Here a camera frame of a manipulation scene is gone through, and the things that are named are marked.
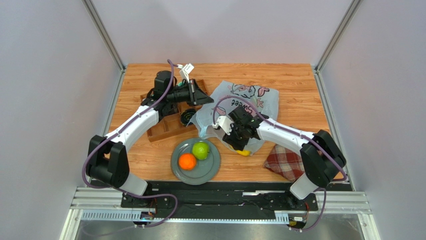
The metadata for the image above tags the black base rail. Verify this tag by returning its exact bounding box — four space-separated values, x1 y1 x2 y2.
120 181 320 220

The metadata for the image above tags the grey round plate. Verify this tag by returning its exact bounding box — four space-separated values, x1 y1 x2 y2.
170 138 221 185

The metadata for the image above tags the fake yellow mango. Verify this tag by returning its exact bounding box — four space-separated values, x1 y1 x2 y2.
235 150 251 157

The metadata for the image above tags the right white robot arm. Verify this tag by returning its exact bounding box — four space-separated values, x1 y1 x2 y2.
212 106 347 200

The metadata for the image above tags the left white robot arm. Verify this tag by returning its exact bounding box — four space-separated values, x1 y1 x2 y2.
81 70 214 197

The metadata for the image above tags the fake green apple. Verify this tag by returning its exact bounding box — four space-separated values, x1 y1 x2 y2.
192 141 210 160

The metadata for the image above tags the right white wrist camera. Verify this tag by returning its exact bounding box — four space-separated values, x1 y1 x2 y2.
212 115 234 136

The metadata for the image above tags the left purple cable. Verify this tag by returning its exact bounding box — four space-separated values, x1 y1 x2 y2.
81 59 179 229

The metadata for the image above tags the red plaid cloth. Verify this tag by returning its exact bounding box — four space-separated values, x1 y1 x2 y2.
263 144 305 182

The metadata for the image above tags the wooden compartment tray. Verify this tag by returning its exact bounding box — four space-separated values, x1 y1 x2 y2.
147 78 209 143

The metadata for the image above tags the black patterned rolled sock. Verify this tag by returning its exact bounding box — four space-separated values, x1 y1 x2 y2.
180 108 197 127

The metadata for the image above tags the fake orange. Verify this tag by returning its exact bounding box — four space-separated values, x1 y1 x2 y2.
178 153 197 171

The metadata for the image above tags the light blue plastic bag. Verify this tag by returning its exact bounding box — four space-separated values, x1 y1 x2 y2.
189 80 280 155

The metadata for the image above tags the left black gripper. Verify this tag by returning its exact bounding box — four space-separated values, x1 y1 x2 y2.
167 79 214 107

